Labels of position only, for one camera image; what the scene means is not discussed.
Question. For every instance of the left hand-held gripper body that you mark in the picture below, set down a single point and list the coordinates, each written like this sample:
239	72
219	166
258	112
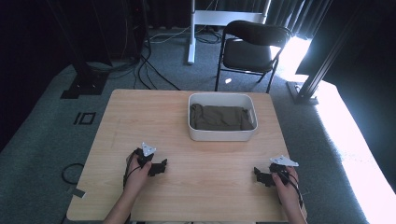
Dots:
144	158

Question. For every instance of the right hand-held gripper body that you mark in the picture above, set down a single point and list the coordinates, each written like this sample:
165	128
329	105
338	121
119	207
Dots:
281	169

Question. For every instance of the person's right hand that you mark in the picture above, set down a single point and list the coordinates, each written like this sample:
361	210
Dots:
288	189

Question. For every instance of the person's left hand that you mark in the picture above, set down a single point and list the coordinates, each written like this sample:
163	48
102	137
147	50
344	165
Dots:
137	179

